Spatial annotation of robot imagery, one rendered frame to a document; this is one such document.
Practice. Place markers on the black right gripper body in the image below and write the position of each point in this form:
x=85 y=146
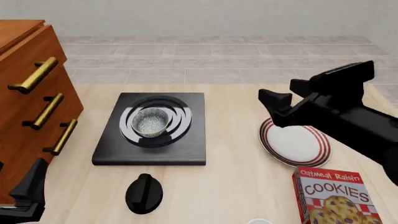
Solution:
x=304 y=114

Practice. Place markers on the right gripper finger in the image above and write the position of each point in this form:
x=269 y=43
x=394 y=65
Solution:
x=301 y=86
x=275 y=101

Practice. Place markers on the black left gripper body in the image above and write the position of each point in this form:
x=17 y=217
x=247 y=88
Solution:
x=21 y=214

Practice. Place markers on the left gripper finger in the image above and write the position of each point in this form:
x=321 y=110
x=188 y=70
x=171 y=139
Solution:
x=1 y=166
x=32 y=184

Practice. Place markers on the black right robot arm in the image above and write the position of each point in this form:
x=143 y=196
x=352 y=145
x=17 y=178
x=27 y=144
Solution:
x=367 y=130

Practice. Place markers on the white plate with red rings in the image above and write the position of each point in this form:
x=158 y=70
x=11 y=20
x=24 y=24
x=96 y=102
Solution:
x=295 y=144

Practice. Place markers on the flat black stove plate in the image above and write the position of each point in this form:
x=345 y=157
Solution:
x=186 y=130

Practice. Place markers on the round black stove knob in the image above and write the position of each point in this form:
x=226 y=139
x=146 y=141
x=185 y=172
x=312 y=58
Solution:
x=143 y=196

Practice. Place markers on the black patterned bowl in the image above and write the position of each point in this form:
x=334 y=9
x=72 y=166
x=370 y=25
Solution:
x=150 y=123

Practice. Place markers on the oatmeal raisin cookies box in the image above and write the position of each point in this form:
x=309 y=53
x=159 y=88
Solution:
x=335 y=200

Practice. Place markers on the white round dish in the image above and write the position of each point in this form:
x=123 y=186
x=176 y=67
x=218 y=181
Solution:
x=257 y=221

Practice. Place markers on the wooden cabinet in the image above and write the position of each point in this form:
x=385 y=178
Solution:
x=18 y=37

